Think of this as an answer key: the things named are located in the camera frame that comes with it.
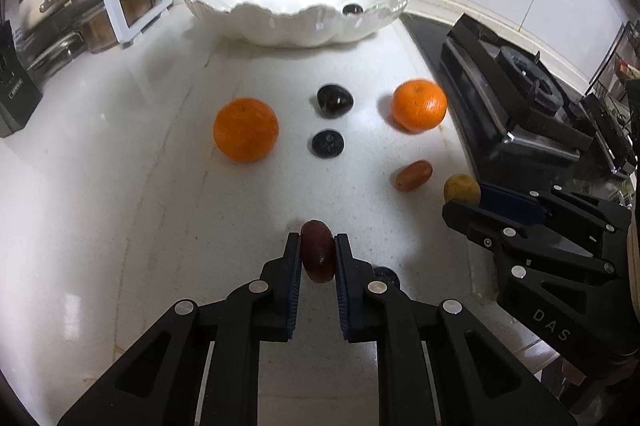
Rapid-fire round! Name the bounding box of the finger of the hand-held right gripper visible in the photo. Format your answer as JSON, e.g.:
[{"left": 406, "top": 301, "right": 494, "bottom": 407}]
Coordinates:
[
  {"left": 477, "top": 185, "right": 632, "bottom": 252},
  {"left": 442, "top": 201, "right": 621, "bottom": 279}
]

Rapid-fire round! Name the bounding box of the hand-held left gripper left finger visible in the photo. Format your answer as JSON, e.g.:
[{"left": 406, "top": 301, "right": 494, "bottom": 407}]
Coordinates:
[{"left": 57, "top": 231, "right": 303, "bottom": 426}]

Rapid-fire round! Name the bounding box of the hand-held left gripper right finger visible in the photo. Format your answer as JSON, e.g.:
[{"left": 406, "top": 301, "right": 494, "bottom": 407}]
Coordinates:
[{"left": 334, "top": 233, "right": 576, "bottom": 426}]

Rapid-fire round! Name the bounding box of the dark red grape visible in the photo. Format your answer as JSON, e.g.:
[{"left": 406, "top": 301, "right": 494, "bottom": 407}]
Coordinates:
[{"left": 300, "top": 219, "right": 337, "bottom": 284}]

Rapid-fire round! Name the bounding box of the orange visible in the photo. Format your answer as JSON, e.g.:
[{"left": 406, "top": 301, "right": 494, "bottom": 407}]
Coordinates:
[
  {"left": 391, "top": 79, "right": 448, "bottom": 132},
  {"left": 213, "top": 97, "right": 280, "bottom": 164}
]

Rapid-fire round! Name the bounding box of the blueberry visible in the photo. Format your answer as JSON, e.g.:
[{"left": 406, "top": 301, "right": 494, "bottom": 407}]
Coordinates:
[
  {"left": 372, "top": 265, "right": 401, "bottom": 289},
  {"left": 311, "top": 129, "right": 346, "bottom": 158}
]

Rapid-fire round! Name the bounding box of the dark heart-shaped cherry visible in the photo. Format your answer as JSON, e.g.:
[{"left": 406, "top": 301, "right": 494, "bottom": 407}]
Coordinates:
[{"left": 316, "top": 84, "right": 355, "bottom": 117}]

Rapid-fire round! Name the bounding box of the black gas stove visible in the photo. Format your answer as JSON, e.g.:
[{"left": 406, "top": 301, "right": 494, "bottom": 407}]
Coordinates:
[{"left": 400, "top": 14, "right": 640, "bottom": 179}]

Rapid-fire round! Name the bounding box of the black knife block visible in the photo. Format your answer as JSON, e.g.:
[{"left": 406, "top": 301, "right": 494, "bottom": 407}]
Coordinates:
[{"left": 0, "top": 19, "right": 43, "bottom": 137}]

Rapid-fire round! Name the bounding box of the metal dish rack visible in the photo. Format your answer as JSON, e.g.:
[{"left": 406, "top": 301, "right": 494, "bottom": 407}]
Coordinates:
[{"left": 10, "top": 0, "right": 106, "bottom": 72}]

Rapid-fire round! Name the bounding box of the black wire rack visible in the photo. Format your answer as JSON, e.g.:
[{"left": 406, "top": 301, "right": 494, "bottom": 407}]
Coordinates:
[{"left": 592, "top": 20, "right": 640, "bottom": 107}]

